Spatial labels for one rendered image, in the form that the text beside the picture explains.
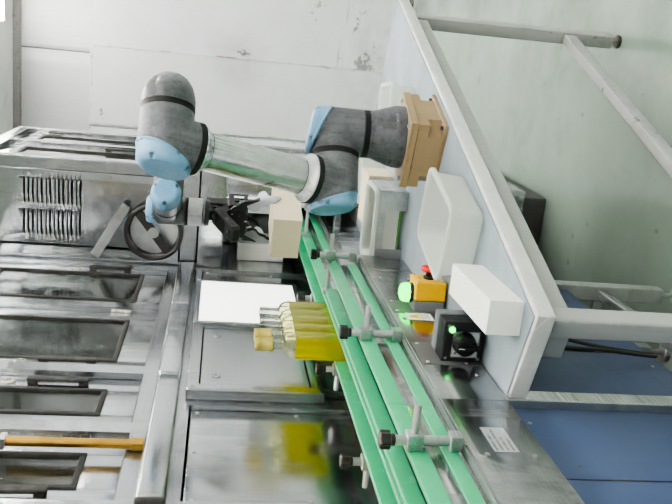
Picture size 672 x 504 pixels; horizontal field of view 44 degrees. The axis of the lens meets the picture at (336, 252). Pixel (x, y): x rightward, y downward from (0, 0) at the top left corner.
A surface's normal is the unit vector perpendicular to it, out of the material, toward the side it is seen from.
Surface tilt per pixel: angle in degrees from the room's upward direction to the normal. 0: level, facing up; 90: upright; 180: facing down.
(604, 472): 90
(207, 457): 90
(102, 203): 90
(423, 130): 90
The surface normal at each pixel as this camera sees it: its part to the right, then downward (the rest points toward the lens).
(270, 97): 0.13, 0.27
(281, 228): 0.08, 0.58
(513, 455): 0.10, -0.96
